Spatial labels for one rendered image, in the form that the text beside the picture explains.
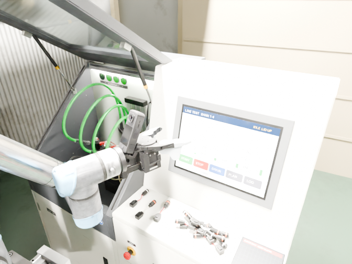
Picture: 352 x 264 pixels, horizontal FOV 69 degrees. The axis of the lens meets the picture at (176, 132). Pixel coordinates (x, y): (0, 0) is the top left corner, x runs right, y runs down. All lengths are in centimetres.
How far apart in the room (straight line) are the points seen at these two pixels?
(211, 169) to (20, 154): 70
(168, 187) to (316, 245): 165
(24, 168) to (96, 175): 18
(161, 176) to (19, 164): 69
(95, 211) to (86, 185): 9
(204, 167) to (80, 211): 57
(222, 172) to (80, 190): 60
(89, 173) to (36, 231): 209
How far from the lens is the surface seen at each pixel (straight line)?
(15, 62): 357
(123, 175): 71
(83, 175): 64
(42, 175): 76
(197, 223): 108
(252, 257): 107
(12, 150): 72
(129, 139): 68
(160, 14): 350
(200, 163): 110
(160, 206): 121
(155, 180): 127
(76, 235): 166
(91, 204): 70
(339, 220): 291
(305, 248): 254
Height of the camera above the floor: 182
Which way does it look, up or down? 28 degrees down
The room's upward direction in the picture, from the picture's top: straight up
